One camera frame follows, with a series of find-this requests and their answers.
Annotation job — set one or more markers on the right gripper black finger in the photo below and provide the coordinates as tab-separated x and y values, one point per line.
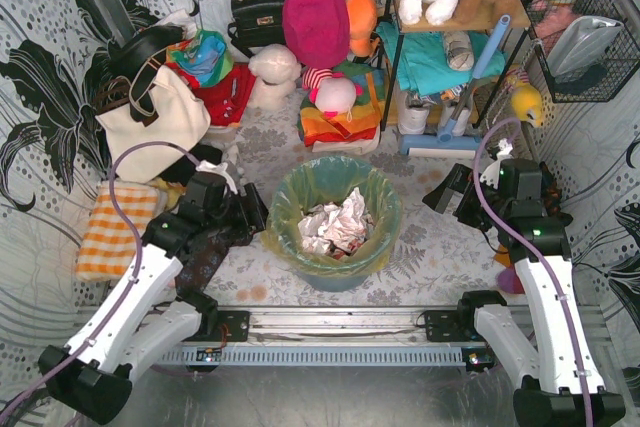
454	182
465	212

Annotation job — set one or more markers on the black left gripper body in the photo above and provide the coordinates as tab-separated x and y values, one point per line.
255	204

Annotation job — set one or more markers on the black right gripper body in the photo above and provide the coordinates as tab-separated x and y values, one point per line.
451	189

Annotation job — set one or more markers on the yellow trash bag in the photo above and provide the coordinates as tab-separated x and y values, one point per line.
330	179

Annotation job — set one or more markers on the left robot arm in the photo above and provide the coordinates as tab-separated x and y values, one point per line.
159	301

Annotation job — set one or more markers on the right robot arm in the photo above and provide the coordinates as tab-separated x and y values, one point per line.
556	381

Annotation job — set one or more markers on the teal trash bin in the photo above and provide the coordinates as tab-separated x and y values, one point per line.
325	273

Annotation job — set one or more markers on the cream canvas tote bag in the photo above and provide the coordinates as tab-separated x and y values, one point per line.
182	119

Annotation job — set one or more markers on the magenta felt bag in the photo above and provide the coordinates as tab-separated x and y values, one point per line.
317	31

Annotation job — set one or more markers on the blue lint roller mop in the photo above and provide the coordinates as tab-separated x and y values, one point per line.
444	144

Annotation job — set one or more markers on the dark floral necktie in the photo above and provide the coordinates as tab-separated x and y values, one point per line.
201	259

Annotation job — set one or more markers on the purple orange sock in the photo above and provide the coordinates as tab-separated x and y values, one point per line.
507	280

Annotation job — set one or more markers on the white sneaker right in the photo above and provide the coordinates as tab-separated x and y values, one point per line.
461	122

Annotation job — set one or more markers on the beige chenille duster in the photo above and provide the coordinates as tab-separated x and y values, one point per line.
519	134

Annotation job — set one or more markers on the rainbow striped cloth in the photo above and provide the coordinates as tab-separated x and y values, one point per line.
364	118

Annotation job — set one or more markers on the yellow plush duck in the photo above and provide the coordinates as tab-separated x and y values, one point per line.
526	101

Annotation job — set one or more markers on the red cloth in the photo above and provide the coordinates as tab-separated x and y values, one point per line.
227	100

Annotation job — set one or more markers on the teal folded cloth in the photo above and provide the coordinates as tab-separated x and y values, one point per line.
423	66

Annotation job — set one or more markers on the orange checkered towel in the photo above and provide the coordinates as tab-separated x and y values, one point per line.
108	246

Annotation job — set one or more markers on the pink striped plush doll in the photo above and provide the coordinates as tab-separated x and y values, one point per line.
332	93

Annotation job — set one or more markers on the cream plush sheep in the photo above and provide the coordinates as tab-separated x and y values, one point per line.
276	69

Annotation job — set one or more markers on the colorful printed scarf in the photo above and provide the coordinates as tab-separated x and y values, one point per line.
202	61

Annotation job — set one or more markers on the silver foil pouch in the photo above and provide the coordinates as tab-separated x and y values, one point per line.
582	43

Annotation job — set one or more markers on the black leather handbag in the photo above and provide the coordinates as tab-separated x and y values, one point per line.
256	23

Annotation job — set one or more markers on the black hat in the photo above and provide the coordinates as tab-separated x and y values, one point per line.
127	60

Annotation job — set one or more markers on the orange plush toy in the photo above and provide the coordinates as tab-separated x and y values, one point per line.
362	16

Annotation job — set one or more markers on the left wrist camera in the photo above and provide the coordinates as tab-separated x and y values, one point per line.
226	170

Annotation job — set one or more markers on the aluminium rail base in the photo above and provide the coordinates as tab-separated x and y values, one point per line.
337	336

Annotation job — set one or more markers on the black wire basket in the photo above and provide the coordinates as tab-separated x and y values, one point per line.
601	81

